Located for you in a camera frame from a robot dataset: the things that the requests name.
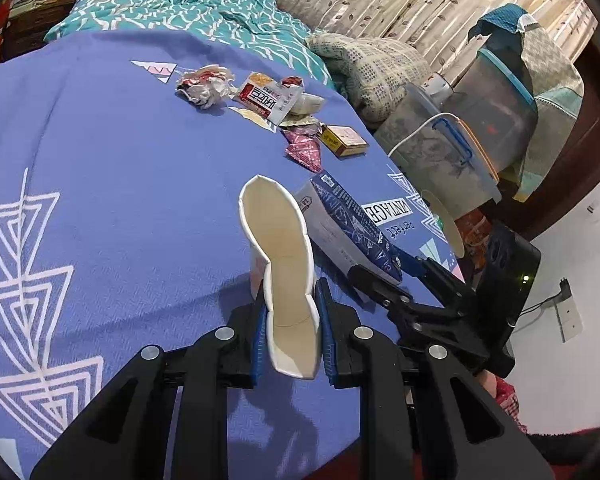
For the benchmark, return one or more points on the white red wrapper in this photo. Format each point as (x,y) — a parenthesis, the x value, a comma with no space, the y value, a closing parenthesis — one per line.
(205,87)

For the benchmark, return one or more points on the orange printed bag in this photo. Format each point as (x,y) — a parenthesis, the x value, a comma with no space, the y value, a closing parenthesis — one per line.
(475,232)

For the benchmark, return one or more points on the large clear storage box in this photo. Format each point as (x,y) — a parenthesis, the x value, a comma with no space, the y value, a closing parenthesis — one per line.
(430,160)

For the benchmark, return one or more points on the white paper cup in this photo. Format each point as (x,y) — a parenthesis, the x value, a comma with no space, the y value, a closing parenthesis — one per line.
(280,240)

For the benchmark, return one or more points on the wall socket with charger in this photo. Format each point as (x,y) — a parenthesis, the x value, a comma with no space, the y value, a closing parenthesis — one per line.
(567,310)

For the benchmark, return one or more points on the blue and white carton box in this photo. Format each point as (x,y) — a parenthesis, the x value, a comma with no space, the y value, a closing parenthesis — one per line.
(340,220)

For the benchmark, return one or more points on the beige paper piece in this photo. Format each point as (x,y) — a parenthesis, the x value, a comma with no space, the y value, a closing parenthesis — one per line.
(252,119)

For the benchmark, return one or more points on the dark red patterned wrapper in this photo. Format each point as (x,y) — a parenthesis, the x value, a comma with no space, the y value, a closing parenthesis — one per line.
(305,156)

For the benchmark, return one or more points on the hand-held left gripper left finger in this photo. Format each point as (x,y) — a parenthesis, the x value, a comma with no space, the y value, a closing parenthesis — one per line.
(260,342)

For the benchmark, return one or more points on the teal patterned quilt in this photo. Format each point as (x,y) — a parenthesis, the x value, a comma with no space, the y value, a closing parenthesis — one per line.
(170,5)

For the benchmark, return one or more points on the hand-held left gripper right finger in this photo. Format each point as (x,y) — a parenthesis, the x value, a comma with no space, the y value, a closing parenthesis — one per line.
(326,332)

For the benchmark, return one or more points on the blue-lidded clear storage box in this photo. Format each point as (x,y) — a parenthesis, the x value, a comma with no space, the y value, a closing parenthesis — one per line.
(500,105)

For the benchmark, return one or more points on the white red snack packet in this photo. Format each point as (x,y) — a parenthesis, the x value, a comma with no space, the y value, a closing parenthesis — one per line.
(267,97)

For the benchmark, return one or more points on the teal and green patchwork cloth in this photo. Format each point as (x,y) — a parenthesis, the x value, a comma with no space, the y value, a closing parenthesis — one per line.
(550,75)

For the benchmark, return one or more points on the beige trash bin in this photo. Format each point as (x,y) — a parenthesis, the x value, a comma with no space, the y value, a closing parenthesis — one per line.
(452,230)

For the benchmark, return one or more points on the small yellow box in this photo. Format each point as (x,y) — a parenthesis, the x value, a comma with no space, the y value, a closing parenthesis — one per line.
(342,141)

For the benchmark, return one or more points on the white tissue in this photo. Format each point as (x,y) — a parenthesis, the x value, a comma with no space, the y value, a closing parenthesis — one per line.
(310,103)

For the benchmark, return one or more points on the white mug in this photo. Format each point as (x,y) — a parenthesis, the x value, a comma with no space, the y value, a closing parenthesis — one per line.
(439,85)

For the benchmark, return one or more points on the pink patterned wrapper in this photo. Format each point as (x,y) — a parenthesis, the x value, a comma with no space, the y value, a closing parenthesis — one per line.
(300,136)

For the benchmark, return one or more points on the dark cloth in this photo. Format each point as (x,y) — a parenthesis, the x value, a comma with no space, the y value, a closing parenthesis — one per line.
(565,445)

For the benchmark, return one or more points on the small dark red wrapper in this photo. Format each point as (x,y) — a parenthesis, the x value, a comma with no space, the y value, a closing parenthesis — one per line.
(292,82)

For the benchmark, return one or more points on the gold foil wrapper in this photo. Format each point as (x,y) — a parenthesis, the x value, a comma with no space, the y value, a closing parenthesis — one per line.
(297,121)

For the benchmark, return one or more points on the folded beige checked blanket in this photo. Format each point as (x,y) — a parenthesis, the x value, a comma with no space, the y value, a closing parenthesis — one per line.
(370,70)

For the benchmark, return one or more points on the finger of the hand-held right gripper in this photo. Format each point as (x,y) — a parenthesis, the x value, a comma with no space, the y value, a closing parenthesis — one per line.
(411,264)
(375,282)

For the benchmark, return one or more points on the wooden bedside cabinet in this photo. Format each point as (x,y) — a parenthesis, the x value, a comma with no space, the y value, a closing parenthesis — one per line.
(35,25)

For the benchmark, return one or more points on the blue printed blanket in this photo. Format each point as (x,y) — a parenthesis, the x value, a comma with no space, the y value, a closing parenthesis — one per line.
(130,185)

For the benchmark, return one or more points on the dark wooden wardrobe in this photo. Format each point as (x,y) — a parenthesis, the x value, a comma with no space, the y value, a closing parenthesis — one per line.
(575,160)

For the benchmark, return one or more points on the person's right forearm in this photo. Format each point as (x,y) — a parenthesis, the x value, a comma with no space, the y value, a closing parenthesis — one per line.
(507,400)

